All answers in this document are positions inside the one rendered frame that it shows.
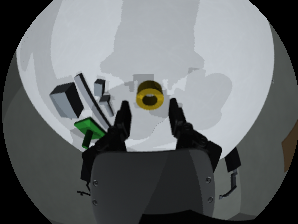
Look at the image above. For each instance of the yellow round nut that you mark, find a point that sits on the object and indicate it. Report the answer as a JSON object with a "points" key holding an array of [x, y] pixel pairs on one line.
{"points": [[149, 102]]}

